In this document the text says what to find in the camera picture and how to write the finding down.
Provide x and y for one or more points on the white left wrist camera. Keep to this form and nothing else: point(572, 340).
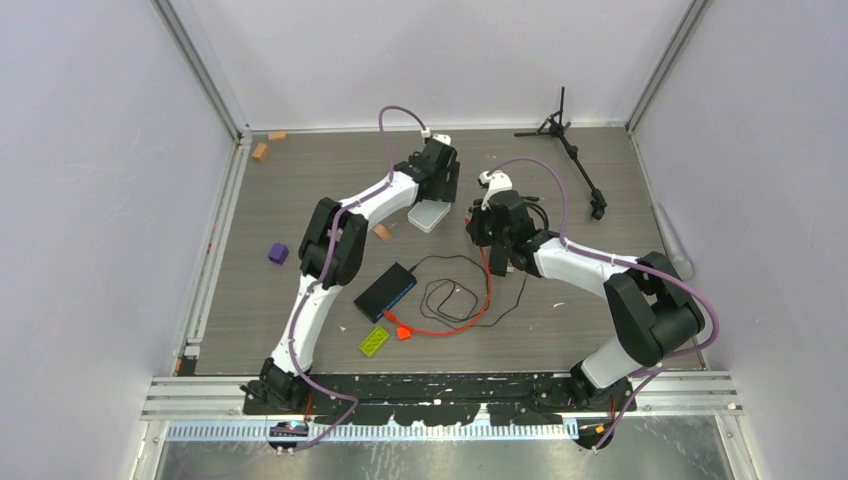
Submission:
point(427, 135)

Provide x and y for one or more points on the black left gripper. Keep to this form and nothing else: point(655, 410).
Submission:
point(447, 190)

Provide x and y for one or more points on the orange block near corner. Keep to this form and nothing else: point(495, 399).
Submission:
point(260, 152)

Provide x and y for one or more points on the purple block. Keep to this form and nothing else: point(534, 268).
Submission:
point(278, 253)

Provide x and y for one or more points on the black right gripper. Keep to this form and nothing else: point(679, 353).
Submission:
point(476, 226)

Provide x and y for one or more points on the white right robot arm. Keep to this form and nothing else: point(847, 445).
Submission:
point(651, 311)

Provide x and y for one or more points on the black power adapter with cord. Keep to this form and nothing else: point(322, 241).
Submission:
point(433, 309)

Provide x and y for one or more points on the grey cylinder by wall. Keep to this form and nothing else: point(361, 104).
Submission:
point(672, 245)

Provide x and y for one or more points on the white box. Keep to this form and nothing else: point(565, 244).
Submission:
point(427, 214)

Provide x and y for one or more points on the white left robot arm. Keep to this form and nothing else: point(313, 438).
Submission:
point(331, 254)

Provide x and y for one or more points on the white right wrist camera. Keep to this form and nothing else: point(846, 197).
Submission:
point(493, 182)

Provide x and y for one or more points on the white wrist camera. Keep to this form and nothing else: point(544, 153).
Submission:
point(427, 135)
point(493, 182)

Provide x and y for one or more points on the tan wooden block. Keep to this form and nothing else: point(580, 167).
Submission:
point(382, 232)

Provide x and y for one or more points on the green lego brick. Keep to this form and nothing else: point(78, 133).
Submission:
point(374, 341)

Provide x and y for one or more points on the orange-red cube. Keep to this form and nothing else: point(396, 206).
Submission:
point(403, 333)

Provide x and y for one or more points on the black network switch box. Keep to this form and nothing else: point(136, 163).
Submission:
point(385, 292)

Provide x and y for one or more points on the black tripod stand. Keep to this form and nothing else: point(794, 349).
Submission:
point(555, 126)

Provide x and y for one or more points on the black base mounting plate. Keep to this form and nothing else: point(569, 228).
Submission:
point(511, 399)

